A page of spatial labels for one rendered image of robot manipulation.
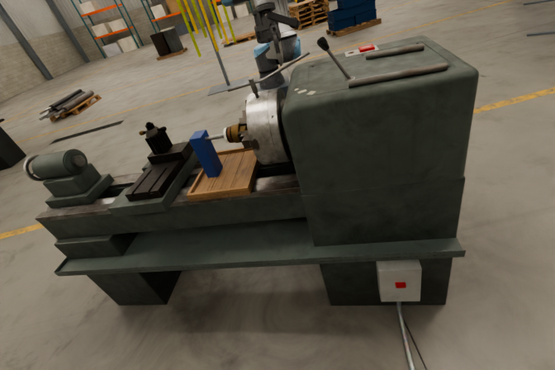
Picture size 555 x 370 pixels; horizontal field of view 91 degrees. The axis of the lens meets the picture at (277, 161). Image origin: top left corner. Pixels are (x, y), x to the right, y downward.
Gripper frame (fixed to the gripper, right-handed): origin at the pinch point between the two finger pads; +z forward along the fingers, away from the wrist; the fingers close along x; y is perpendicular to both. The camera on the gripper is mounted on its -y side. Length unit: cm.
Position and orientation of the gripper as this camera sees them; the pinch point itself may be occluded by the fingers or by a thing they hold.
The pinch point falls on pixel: (282, 62)
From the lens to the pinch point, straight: 112.8
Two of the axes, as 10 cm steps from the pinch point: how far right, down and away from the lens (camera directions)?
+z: 2.1, 9.3, 3.2
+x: -1.8, 3.5, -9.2
